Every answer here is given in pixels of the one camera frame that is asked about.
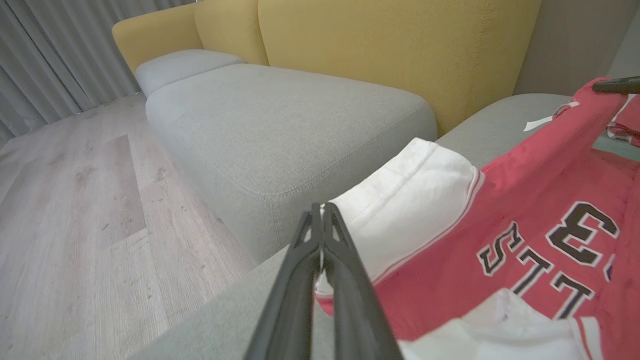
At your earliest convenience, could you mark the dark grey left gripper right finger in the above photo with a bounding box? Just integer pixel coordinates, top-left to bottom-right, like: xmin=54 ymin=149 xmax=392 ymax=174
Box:
xmin=320 ymin=201 xmax=404 ymax=360

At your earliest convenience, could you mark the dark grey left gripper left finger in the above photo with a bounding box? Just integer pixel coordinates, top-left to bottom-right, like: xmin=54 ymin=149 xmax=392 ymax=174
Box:
xmin=244 ymin=202 xmax=324 ymax=360

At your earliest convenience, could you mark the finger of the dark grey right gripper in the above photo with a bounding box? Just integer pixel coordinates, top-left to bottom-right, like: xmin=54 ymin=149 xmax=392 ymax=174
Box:
xmin=592 ymin=76 xmax=640 ymax=95

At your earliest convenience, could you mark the red garment with white band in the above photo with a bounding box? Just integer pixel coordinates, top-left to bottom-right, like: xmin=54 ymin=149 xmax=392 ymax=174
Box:
xmin=606 ymin=95 xmax=640 ymax=147

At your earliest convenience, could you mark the red jersey with white sleeves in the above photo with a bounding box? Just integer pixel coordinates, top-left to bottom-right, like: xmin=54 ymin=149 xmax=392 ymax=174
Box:
xmin=315 ymin=77 xmax=640 ymax=360

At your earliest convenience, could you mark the wide grey sofa chaise seat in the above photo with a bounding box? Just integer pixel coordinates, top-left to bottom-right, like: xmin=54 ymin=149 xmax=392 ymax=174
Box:
xmin=127 ymin=92 xmax=640 ymax=360

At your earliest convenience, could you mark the wide yellow sofa backrest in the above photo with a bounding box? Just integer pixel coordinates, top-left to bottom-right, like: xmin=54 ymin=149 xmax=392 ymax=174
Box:
xmin=257 ymin=0 xmax=542 ymax=137

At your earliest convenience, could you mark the small grey sofa seat cushion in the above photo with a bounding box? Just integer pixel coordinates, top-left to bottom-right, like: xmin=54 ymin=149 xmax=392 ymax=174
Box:
xmin=134 ymin=48 xmax=246 ymax=99

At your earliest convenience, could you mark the narrow yellow sofa backrest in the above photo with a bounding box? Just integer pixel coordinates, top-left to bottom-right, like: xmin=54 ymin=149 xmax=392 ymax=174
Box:
xmin=194 ymin=0 xmax=270 ymax=67

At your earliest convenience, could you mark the yellow sofa armrest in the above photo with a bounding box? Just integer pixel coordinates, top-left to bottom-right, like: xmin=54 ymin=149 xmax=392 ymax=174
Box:
xmin=111 ymin=4 xmax=204 ymax=74

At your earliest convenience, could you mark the grey pleated curtain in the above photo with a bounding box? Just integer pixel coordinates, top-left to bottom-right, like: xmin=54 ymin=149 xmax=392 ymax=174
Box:
xmin=0 ymin=0 xmax=197 ymax=147

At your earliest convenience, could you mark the taupe wall panel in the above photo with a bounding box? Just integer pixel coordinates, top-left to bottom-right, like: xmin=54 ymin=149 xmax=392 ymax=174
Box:
xmin=512 ymin=0 xmax=640 ymax=97

